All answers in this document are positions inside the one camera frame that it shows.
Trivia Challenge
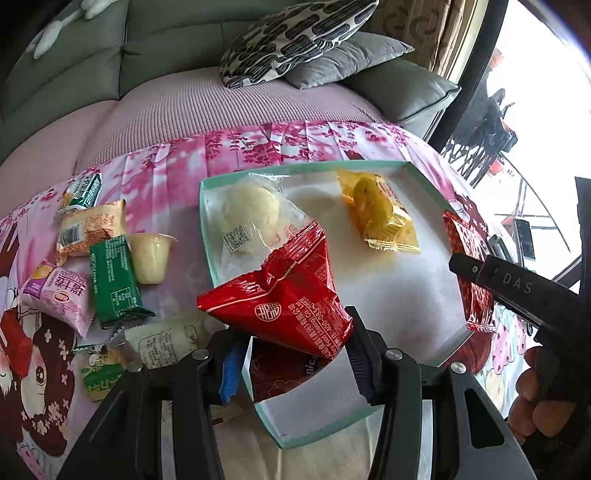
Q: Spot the pink cartoon print blanket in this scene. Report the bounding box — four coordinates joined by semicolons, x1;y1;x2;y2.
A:
0;120;546;480

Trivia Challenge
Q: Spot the clear bag round pastry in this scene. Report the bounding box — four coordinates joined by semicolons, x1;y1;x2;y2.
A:
218;173;311;256

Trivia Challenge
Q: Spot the dark green snack packet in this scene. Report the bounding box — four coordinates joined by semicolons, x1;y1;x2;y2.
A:
89;235;155;329

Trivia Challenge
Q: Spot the patterned beige curtain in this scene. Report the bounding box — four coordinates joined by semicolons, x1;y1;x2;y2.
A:
363;0;488;83

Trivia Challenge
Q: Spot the yellow cake snack packet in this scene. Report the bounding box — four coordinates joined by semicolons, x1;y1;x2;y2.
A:
335;169;421;254

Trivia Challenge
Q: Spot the green white corn snack packet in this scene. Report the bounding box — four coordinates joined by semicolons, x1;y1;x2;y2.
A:
57;172;102;216

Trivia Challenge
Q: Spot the yellow jelly cup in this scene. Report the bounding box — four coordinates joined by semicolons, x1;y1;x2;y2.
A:
126;233;177;285

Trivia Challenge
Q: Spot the grey white plush toy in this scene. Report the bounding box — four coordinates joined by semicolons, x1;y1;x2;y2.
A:
25;0;116;60

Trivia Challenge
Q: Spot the orange beige snack packet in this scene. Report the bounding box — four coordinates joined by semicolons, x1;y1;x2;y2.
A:
55;199;126;266

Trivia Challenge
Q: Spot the grey phone stand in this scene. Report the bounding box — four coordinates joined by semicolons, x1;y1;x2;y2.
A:
487;234;512;262

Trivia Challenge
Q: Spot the black white patterned pillow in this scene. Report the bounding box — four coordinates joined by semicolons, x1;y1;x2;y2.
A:
219;0;379;89

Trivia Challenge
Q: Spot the teal shallow cardboard tray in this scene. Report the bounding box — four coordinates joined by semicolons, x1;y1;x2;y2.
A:
199;161;470;448

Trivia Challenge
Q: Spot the plain grey pillow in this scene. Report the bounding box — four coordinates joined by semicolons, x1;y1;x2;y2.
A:
283;32;415;90

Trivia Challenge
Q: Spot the red snack packet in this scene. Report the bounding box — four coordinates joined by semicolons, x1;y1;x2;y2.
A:
443;211;496;333

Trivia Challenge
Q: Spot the grey green sofa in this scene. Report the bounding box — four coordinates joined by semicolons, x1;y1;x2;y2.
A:
0;0;463;204

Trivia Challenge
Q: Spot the smartphone on stand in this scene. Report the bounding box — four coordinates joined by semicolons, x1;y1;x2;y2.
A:
514;218;536;263

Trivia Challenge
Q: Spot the clear green edged snack packet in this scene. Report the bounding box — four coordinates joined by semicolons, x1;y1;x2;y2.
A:
74;344;125;402

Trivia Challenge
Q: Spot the pink snack packet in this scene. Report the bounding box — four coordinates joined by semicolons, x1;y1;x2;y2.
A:
20;260;94;338

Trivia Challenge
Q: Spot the red snack bag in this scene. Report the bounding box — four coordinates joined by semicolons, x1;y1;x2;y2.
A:
197;221;353;361

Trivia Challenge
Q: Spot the person's right hand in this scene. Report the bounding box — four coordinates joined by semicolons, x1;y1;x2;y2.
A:
506;347;575;445

